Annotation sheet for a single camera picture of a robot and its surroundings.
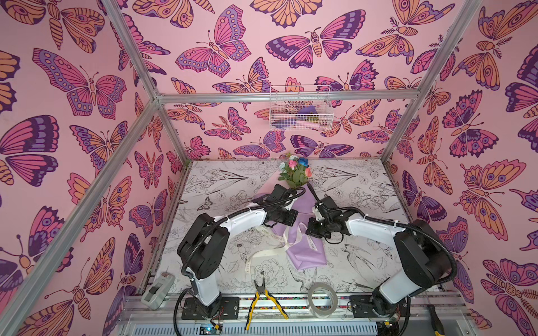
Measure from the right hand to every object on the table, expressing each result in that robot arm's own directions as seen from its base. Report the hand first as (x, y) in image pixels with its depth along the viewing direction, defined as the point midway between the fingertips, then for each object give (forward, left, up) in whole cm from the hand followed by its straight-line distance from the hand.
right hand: (305, 229), depth 89 cm
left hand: (+3, +3, +5) cm, 7 cm away
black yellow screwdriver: (-32, -41, -3) cm, 52 cm away
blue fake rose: (+36, -2, +5) cm, 36 cm away
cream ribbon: (-4, +10, +1) cm, 11 cm away
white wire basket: (+45, +1, +30) cm, 54 cm away
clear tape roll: (-30, -2, -2) cm, 31 cm away
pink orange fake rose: (+33, -5, 0) cm, 34 cm away
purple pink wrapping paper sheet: (-9, +1, -1) cm, 9 cm away
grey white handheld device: (-25, +55, 0) cm, 60 cm away
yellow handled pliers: (-23, +18, -3) cm, 29 cm away
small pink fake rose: (+35, +4, +5) cm, 35 cm away
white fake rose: (+37, +9, +1) cm, 38 cm away
